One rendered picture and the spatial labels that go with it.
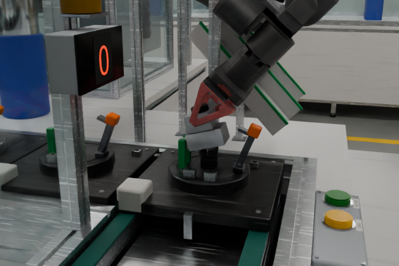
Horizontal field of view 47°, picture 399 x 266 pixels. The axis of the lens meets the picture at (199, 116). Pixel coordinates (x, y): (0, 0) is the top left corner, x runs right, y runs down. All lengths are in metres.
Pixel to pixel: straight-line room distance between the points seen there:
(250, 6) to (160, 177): 0.33
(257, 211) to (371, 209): 0.36
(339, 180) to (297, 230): 0.43
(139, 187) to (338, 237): 0.30
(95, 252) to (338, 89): 4.15
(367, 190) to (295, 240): 0.44
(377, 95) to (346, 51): 0.52
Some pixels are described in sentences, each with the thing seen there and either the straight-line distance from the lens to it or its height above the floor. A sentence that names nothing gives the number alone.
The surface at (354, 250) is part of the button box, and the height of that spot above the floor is 0.96.
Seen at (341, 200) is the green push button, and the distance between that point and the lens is 0.76.
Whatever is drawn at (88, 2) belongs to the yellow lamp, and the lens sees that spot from 0.58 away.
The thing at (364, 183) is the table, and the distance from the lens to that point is 1.11.
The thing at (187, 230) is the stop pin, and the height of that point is 0.94.
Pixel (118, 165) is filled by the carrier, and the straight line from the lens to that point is 0.87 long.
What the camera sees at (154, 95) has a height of 0.85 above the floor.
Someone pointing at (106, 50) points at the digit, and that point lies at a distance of 0.60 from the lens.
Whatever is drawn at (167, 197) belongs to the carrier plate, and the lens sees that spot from 0.74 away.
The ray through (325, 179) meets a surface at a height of 0.86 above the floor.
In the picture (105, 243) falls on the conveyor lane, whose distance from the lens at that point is 0.68.
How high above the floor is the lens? 1.30
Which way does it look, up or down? 16 degrees down
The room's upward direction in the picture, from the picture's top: straight up
